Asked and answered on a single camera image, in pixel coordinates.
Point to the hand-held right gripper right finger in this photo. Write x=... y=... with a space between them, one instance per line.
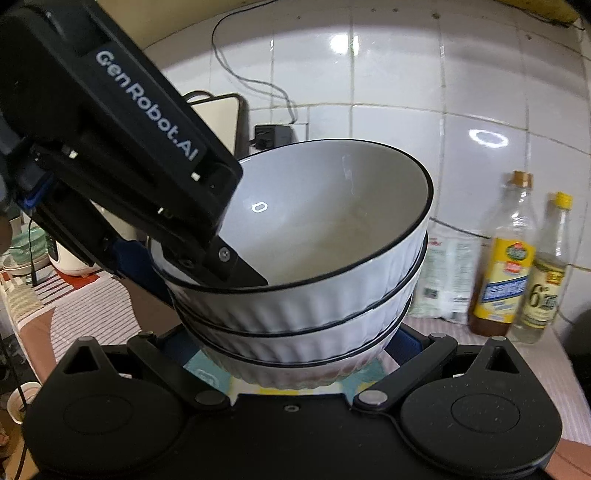
x=408 y=344

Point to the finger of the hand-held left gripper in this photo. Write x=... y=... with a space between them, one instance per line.
x=131 y=258
x=235 y=270

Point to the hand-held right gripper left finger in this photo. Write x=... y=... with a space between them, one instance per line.
x=171 y=360

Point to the blue egg print plate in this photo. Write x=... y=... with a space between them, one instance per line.
x=203 y=371

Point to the white ribbed bowl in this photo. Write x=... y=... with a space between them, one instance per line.
x=323 y=221
x=300 y=344
x=300 y=371

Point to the white kitchen appliance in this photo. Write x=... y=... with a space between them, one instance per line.
x=69 y=261

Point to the striped cloth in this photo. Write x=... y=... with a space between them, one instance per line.
x=92 y=314

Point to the clear plastic bag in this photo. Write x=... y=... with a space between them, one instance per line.
x=443 y=277

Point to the pale green bowl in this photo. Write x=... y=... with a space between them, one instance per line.
x=23 y=244

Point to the large yellow label bottle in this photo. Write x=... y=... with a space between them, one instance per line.
x=501 y=277

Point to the black power plug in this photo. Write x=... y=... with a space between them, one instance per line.
x=272 y=136

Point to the small yellow cap bottle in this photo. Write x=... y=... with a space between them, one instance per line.
x=542 y=295

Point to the small white cup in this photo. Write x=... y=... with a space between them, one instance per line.
x=18 y=408

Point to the black pot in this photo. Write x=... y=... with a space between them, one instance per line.
x=581 y=341

